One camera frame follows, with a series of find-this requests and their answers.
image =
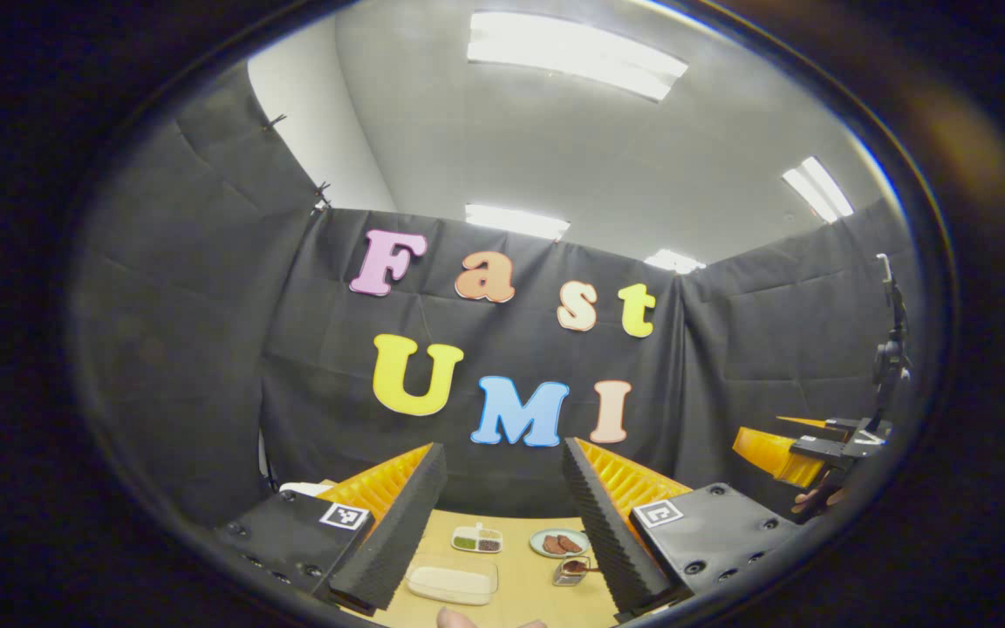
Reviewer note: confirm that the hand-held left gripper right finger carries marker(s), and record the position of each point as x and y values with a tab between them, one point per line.
607	532

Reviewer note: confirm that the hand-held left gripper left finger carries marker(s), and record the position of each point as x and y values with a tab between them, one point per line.
402	523

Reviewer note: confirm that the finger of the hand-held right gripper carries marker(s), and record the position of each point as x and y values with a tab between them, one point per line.
773	453
843	425

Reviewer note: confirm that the white rice cooker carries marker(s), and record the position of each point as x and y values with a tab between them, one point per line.
306	488

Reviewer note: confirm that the red meat slice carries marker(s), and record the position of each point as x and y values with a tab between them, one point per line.
553	545
572	542

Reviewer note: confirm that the clear glass dish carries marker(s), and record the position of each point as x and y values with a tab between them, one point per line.
415	563

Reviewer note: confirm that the white divided dish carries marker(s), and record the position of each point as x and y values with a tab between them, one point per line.
466	529

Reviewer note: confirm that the pale green plate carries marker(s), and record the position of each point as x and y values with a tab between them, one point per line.
537	545

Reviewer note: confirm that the black backdrop cloth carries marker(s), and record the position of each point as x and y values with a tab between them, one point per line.
188	349

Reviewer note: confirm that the black cloth clip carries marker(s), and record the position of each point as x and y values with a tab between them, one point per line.
274	120
321	194

